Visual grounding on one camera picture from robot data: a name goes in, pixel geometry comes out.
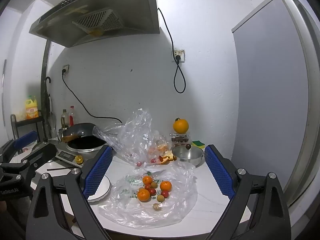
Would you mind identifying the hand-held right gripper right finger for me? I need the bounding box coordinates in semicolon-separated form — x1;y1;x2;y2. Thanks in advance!
204;144;292;240

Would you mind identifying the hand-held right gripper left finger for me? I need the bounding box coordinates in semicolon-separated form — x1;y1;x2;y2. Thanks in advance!
26;145;113;240

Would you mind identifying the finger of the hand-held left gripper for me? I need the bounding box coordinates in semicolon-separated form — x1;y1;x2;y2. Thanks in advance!
0;131;38;160
0;144;58;183

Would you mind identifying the white round plate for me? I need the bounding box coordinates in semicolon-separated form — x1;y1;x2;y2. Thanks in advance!
86;174;111;203

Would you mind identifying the printed clear plastic bag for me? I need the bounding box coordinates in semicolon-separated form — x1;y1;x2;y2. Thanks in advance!
97;165;198;229

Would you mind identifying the steel domed wok lid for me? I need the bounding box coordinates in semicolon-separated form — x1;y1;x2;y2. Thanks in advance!
31;140;60;150

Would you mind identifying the black metal rack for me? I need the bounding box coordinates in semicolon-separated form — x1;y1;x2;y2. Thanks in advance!
10;114;45;143

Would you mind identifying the black chopstick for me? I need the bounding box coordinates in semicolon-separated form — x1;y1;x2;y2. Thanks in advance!
47;166;77;172

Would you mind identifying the steel induction cooker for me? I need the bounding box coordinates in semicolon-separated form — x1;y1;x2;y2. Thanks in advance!
54;135;109;167

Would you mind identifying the yellow detergent bottle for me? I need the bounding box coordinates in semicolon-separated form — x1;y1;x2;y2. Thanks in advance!
25;95;39;120

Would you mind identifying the clear oil bottle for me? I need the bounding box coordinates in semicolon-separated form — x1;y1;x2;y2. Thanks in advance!
61;109;69;130

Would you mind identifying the black folded umbrella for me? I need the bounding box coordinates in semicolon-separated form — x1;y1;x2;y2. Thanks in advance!
44;77;53;133

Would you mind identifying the crumpled clear plastic bag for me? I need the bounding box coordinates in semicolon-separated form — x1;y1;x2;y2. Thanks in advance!
92;108;175;173

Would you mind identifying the clear box of dark fruit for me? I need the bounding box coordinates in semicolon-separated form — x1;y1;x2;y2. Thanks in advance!
169;133;192;147

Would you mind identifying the orange peel pile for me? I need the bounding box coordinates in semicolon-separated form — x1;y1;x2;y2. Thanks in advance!
160;151;177;164

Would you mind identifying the large orange with leaf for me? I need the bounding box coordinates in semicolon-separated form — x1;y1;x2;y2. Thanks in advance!
173;117;189;134

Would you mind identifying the dark vertical pipe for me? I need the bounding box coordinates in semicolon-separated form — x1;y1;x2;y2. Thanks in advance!
40;40;52;140

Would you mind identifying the grey refrigerator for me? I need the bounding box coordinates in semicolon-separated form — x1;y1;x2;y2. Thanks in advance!
231;0;320;220

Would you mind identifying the steel range hood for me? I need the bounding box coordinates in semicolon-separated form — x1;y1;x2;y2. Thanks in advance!
29;0;160;48

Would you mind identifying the steel pot wooden handle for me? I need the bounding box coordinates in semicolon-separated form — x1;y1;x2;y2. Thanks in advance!
174;152;204;167

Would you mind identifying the dark wok wooden handle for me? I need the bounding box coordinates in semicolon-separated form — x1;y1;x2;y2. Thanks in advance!
59;122;97;143

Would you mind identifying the black cooker cable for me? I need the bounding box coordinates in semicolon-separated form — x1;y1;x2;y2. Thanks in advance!
61;70;123;123

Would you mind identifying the black range hood cable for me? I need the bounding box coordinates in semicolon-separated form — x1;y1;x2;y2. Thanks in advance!
157;7;187;94

